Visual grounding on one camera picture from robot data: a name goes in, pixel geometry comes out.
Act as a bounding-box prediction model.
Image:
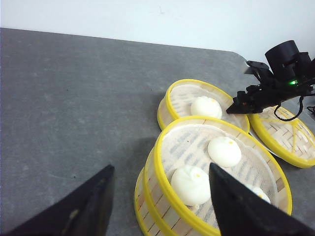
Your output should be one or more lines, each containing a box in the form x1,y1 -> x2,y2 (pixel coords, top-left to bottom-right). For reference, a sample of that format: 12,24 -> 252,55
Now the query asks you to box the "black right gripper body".
232,60 -> 315,108

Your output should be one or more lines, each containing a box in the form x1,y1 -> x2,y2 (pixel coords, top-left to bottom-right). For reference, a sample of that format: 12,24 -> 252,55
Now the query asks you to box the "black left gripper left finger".
7,165 -> 115,236

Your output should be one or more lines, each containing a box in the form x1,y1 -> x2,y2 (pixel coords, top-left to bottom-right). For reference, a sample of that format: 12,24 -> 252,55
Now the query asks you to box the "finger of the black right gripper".
226,103 -> 263,114

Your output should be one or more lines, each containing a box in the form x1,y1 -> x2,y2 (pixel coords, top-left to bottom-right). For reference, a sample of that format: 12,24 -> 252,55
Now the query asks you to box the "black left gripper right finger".
209,163 -> 315,236

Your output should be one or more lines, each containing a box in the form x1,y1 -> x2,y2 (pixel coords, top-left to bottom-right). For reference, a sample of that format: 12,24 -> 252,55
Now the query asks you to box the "woven bamboo steamer lid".
248,107 -> 315,168

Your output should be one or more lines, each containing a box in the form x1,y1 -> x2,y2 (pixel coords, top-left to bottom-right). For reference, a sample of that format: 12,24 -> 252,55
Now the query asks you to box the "bamboo steamer basket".
157,79 -> 250,133
134,168 -> 220,236
144,117 -> 292,229

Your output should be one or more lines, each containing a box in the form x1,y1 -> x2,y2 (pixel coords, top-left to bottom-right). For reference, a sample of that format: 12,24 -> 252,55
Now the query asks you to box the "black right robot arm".
226,40 -> 315,114

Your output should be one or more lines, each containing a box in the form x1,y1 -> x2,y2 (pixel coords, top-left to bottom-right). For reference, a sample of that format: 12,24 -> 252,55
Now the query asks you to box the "white bun in right basket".
190,96 -> 222,119

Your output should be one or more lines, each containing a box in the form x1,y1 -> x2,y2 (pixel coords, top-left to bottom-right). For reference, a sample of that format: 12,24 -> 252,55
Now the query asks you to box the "white bun in basket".
190,96 -> 222,119
207,136 -> 242,168

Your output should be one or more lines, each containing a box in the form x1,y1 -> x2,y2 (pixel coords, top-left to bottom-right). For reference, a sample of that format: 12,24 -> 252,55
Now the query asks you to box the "white bun in left basket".
207,136 -> 242,168

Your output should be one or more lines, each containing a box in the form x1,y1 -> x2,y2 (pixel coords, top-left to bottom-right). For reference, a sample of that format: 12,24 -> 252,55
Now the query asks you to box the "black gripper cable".
273,94 -> 315,121

